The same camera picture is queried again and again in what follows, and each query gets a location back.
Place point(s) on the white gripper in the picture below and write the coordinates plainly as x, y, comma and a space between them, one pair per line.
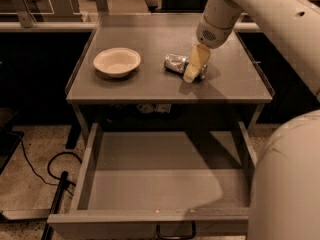
213, 34

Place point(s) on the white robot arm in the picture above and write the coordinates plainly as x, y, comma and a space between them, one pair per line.
285, 195

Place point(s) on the open grey top drawer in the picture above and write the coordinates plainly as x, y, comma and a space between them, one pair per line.
131, 181

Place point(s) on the grey metal cabinet table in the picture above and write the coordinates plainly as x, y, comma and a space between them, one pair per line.
232, 91

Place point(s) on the white paper bowl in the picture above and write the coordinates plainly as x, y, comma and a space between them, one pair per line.
117, 62

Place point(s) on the black floor power strip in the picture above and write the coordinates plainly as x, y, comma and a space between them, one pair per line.
47, 232

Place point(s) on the dark equipment at left edge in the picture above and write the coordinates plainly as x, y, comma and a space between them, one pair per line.
9, 139

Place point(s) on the black drawer handle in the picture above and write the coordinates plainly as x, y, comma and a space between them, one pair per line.
176, 231

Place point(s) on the grey metal post left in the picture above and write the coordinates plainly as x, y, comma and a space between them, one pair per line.
25, 17

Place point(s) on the white horizontal rail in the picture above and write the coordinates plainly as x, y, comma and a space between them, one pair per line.
48, 27

